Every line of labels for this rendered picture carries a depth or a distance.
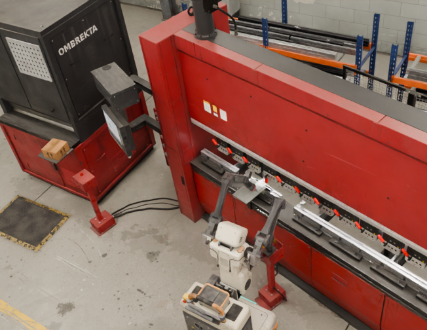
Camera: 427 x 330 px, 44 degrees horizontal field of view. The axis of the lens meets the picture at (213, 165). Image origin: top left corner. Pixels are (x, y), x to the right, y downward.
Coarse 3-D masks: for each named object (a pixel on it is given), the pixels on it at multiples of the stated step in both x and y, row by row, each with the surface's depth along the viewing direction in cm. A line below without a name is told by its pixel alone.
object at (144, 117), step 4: (140, 116) 556; (144, 116) 556; (148, 116) 555; (136, 120) 551; (140, 120) 550; (144, 120) 551; (148, 120) 549; (152, 120) 548; (156, 120) 547; (132, 124) 547; (136, 124) 546; (140, 124) 556; (144, 124) 555; (148, 124) 554; (152, 124) 543; (156, 124) 542; (132, 128) 544; (136, 128) 552; (140, 128) 551; (152, 128) 548; (156, 128) 547; (160, 132) 542
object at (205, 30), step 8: (192, 0) 418; (200, 0) 415; (208, 0) 410; (216, 0) 416; (200, 8) 421; (208, 8) 415; (216, 8) 414; (200, 16) 426; (208, 16) 427; (200, 24) 431; (208, 24) 432; (200, 32) 436; (208, 32) 436; (216, 32) 440
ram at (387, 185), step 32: (192, 64) 460; (192, 96) 490; (224, 96) 450; (256, 96) 416; (224, 128) 479; (256, 128) 441; (288, 128) 409; (320, 128) 380; (288, 160) 432; (320, 160) 401; (352, 160) 374; (384, 160) 350; (416, 160) 330; (352, 192) 394; (384, 192) 367; (416, 192) 345; (384, 224) 386; (416, 224) 361
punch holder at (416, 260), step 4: (408, 248) 381; (412, 248) 378; (408, 252) 384; (412, 252) 380; (416, 252) 377; (412, 256) 383; (416, 256) 379; (420, 256) 376; (424, 256) 373; (412, 260) 385; (416, 260) 381; (420, 260) 378; (424, 260) 375; (412, 264) 387; (416, 264) 384; (420, 264) 380; (424, 264) 377; (420, 268) 383
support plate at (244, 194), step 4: (252, 180) 495; (240, 188) 490; (244, 188) 489; (264, 188) 486; (236, 192) 486; (240, 192) 485; (244, 192) 485; (248, 192) 484; (252, 192) 483; (256, 192) 483; (260, 192) 483; (236, 196) 482; (240, 196) 482; (244, 196) 481; (248, 196) 480; (252, 196) 480; (244, 200) 477; (248, 200) 477
